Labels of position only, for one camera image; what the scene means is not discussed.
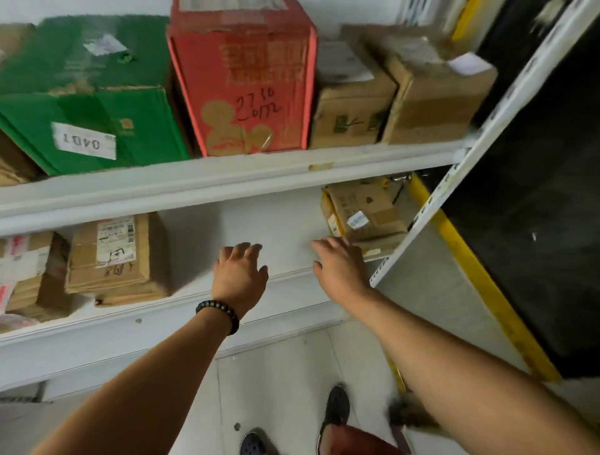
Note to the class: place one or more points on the scribbled barcode label cardboard box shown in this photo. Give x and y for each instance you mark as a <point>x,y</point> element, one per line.
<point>145,253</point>

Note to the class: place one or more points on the taped brown parcel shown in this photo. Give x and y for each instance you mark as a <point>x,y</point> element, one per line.
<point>431,112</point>

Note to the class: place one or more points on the plain yellow tape line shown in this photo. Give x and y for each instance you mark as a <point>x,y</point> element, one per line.
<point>468,262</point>

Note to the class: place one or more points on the plain green cardboard box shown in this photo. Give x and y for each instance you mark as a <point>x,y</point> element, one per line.
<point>140,117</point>

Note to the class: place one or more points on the yellow printed tape strip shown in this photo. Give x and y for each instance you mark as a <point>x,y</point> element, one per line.
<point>464,21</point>

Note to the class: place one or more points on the box with heart drawing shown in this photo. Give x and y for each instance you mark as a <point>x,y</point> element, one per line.
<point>370,201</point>

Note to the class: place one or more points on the dark glass door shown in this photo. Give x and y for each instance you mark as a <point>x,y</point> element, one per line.
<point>539,187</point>

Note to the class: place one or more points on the person's black shoe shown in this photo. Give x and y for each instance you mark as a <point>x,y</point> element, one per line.
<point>337,403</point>
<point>253,443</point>

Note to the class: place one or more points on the person's red trouser leg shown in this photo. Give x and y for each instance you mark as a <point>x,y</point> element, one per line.
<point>361,440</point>

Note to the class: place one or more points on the brown bristle broom head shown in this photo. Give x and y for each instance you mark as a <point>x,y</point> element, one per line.
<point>412,412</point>

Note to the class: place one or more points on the person's left forearm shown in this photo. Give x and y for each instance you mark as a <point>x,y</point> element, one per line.
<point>140,398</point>

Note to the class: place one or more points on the person's right hand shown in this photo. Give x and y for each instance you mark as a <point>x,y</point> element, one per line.
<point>344,272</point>

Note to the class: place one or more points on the white metal shelf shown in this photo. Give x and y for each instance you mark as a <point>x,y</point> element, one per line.
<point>187,183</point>

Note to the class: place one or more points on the person's left hand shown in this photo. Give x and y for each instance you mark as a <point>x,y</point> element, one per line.
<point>241,281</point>

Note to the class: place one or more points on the person's right forearm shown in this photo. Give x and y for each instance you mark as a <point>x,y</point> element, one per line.
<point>478,384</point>

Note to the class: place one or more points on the red printed cardboard box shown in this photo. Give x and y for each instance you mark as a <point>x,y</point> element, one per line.
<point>211,70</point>

